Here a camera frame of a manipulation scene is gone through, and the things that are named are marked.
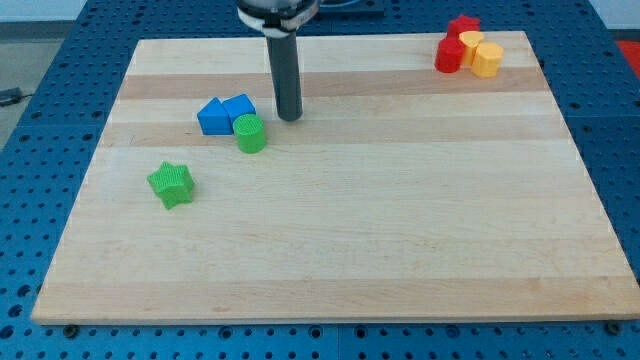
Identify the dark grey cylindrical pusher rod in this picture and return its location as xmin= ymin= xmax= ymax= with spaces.
xmin=267 ymin=32 xmax=303 ymax=122

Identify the blue cube block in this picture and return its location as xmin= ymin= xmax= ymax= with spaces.
xmin=222 ymin=94 xmax=256 ymax=123

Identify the green cylinder block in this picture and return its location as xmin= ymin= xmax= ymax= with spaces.
xmin=233 ymin=113 xmax=266 ymax=154

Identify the blue triangle block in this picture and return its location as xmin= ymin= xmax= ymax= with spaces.
xmin=197 ymin=98 xmax=233 ymax=135

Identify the red cylinder block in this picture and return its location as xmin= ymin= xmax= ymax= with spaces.
xmin=434 ymin=37 xmax=465 ymax=73

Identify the green star block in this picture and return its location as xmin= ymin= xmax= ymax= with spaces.
xmin=147 ymin=162 xmax=195 ymax=210

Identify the red star block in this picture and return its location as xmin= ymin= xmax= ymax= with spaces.
xmin=446 ymin=14 xmax=481 ymax=38

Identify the wooden board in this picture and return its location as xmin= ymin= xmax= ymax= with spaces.
xmin=32 ymin=31 xmax=639 ymax=325

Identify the yellow hexagon block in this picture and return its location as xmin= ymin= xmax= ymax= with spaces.
xmin=471 ymin=42 xmax=504 ymax=78

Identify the black cable plug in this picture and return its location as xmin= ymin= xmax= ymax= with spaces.
xmin=0 ymin=87 xmax=23 ymax=107

